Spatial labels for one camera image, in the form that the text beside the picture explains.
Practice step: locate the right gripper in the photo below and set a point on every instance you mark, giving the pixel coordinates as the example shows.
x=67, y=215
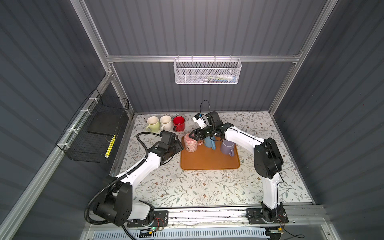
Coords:
x=196, y=132

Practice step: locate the orange plastic tray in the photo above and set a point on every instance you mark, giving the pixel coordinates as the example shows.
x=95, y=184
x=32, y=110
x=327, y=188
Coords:
x=207, y=159

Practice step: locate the light green mug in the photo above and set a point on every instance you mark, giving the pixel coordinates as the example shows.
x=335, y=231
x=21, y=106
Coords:
x=153, y=124

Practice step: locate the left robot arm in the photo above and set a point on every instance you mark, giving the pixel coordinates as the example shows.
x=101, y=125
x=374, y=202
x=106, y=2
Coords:
x=114, y=204

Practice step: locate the pink ghost pattern mug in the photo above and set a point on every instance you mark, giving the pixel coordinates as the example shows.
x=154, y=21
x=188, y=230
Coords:
x=191, y=145

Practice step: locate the red mug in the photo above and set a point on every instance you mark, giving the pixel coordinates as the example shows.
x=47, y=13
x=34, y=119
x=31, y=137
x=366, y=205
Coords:
x=179, y=124

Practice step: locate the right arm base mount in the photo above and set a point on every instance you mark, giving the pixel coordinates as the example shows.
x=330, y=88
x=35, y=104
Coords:
x=267, y=216

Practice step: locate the blue dotted mug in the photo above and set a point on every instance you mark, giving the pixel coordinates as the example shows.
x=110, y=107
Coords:
x=210, y=143

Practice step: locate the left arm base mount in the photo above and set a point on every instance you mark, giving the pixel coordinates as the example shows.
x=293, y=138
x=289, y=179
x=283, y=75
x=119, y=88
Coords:
x=154, y=219

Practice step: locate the black wire wall basket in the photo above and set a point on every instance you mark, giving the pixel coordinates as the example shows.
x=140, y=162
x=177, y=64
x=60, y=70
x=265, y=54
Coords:
x=87, y=138

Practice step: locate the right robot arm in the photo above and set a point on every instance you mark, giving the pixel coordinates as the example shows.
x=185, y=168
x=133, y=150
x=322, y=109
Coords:
x=268, y=160

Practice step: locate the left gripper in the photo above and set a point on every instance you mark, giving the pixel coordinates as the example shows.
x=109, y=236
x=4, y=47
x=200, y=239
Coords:
x=178, y=145

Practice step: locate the white mug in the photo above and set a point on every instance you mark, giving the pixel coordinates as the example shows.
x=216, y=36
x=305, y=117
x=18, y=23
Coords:
x=166, y=123

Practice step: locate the white wire wall basket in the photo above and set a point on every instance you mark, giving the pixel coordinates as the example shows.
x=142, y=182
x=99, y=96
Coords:
x=189, y=71

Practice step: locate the purple mug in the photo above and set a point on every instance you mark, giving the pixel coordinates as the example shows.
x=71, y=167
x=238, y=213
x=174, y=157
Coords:
x=228, y=148

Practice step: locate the pens in white basket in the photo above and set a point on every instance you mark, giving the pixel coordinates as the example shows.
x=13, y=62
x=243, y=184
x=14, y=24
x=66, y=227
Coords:
x=232, y=79

